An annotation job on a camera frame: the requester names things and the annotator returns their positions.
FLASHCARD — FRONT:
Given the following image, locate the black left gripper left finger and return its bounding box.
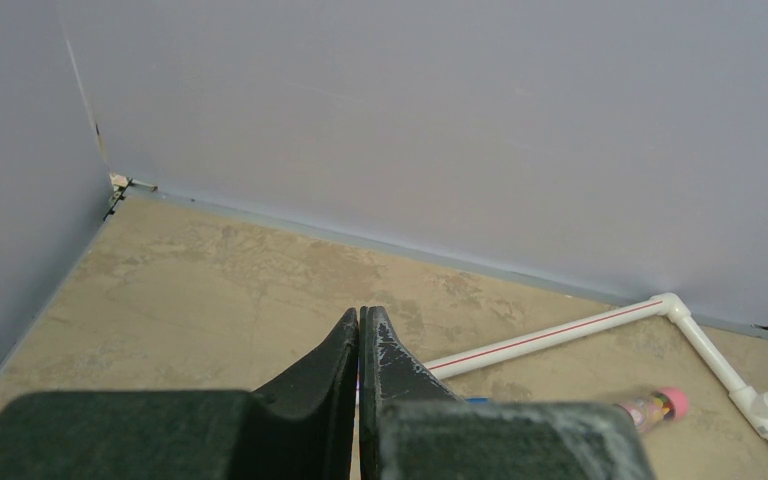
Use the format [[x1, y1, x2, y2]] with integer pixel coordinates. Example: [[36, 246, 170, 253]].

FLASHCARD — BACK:
[[0, 309, 359, 479]]

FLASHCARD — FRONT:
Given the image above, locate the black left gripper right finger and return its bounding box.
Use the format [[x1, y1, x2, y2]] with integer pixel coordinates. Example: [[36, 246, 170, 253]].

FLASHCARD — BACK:
[[359, 306, 655, 479]]

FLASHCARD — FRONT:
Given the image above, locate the pink capped small bottle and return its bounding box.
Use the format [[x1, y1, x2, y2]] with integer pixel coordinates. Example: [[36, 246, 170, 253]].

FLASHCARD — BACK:
[[617, 387, 689, 434]]

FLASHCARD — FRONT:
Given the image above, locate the white PVC pipe frame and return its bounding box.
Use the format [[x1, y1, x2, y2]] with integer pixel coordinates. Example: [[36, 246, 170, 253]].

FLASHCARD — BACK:
[[385, 294, 768, 479]]

